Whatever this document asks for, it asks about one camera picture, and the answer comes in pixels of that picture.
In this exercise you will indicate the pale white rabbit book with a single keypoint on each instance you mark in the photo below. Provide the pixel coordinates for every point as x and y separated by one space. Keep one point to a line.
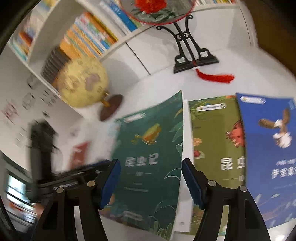
185 202

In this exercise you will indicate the dark green insect book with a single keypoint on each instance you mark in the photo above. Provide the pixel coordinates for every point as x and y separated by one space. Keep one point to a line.
149 146

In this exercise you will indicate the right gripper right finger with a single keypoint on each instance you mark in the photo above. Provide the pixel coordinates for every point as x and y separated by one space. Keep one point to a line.
245 221

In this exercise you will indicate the blue eagle fable book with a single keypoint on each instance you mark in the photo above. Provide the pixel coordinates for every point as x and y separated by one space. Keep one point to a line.
269 132

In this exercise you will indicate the olive green insect book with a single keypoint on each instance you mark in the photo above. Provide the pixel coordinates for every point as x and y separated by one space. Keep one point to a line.
218 140

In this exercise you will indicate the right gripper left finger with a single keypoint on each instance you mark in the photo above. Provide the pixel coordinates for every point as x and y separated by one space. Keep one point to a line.
88 187

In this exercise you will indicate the row of colourful books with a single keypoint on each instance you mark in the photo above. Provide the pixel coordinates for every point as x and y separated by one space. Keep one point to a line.
87 37

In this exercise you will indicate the round embroidered fan ornament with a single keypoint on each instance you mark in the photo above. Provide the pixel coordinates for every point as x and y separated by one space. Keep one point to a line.
157 12

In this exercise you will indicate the red poetry book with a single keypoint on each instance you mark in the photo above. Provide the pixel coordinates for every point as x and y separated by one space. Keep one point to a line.
78 155

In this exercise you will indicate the yellow desk globe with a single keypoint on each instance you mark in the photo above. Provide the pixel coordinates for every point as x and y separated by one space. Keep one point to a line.
83 82

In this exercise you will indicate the red tassel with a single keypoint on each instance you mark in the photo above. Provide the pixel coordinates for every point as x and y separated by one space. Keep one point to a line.
228 78

